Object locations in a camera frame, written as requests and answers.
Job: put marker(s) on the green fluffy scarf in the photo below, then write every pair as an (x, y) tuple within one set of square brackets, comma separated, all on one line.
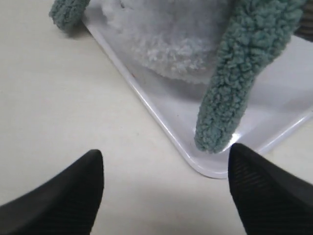
[(223, 106)]

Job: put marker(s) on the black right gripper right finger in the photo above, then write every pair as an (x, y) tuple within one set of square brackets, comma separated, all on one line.
[(269, 200)]

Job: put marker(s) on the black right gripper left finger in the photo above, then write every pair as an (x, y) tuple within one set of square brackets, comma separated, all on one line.
[(67, 204)]

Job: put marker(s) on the white plastic tray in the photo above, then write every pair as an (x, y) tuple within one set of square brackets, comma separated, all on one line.
[(280, 101)]

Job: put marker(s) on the white plush snowman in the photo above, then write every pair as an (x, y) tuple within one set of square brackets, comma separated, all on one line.
[(193, 39)]

